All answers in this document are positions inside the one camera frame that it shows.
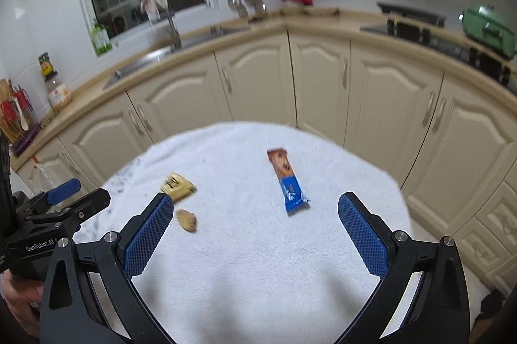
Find person's left hand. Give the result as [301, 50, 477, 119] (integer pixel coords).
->
[0, 272, 45, 343]

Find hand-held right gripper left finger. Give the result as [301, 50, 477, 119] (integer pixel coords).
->
[38, 192, 176, 344]

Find green glass bottle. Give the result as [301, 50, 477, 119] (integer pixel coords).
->
[90, 18, 113, 57]

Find orange blue snack bar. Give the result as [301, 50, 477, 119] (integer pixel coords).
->
[267, 147, 311, 216]

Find white plastic spoon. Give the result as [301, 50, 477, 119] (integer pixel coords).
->
[14, 96, 30, 130]

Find purple utensil holder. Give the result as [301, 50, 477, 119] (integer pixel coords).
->
[10, 124, 44, 157]

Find yellow label bottle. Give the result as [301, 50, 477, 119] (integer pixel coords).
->
[37, 52, 55, 80]

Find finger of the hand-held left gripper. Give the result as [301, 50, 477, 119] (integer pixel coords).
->
[24, 188, 111, 235]
[12, 178, 82, 215]

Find glass jar with label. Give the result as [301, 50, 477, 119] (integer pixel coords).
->
[44, 73, 74, 112]

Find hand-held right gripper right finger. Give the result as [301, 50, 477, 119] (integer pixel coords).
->
[333, 192, 471, 344]

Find cream yellow packet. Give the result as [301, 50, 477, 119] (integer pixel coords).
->
[160, 172, 198, 203]

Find hanging clear plastic bag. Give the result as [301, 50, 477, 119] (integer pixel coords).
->
[28, 162, 61, 195]

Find black induction cooker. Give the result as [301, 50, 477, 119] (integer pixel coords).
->
[375, 2, 447, 26]

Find white towel-covered round table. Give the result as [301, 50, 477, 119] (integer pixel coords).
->
[87, 120, 413, 344]

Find pale dish cloth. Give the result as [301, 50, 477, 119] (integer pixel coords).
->
[140, 0, 169, 24]

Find steel double sink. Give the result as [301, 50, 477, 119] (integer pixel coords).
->
[103, 25, 251, 91]

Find green electric pot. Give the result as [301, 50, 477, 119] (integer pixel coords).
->
[460, 4, 517, 60]

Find steel faucet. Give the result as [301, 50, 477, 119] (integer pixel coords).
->
[151, 11, 182, 50]

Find cream base cabinets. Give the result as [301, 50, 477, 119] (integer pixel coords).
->
[12, 29, 517, 288]

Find brown food piece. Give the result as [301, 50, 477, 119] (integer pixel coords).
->
[175, 209, 198, 235]

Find dark cloth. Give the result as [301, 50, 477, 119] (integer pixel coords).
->
[480, 289, 507, 324]

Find black glass hob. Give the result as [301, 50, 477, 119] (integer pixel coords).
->
[359, 23, 517, 94]

